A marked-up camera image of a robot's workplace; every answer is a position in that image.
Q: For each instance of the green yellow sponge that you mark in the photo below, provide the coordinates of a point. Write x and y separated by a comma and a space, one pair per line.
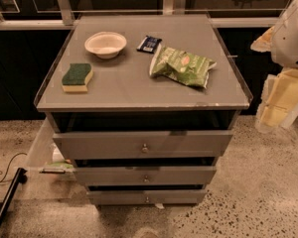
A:
77, 78

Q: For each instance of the grey drawer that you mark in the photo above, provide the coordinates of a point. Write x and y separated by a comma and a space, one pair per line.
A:
145, 175
142, 145
142, 197

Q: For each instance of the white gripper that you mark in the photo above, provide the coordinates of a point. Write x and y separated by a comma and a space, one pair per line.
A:
290, 42

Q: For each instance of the grey bottom drawer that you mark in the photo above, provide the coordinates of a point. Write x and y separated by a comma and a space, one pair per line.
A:
142, 197

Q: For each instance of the green chip bag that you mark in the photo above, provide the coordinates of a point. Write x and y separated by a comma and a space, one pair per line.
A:
181, 66

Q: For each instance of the dark blue snack packet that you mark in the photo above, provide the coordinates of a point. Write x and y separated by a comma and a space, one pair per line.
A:
149, 45

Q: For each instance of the grey top drawer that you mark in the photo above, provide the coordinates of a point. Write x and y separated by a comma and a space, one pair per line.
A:
142, 145

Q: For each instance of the metal window railing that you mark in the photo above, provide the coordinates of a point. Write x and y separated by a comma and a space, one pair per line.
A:
64, 14

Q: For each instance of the white paper bowl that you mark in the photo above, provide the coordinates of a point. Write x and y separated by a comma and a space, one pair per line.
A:
105, 45

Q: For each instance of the grey drawer cabinet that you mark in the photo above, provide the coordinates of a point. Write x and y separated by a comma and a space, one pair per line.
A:
122, 97

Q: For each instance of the black metal bar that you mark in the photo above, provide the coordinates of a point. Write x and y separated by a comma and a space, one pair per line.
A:
19, 177

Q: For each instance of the grey middle drawer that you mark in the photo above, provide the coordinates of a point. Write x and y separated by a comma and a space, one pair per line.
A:
145, 175

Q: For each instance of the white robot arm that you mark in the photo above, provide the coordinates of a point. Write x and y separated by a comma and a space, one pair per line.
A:
281, 40

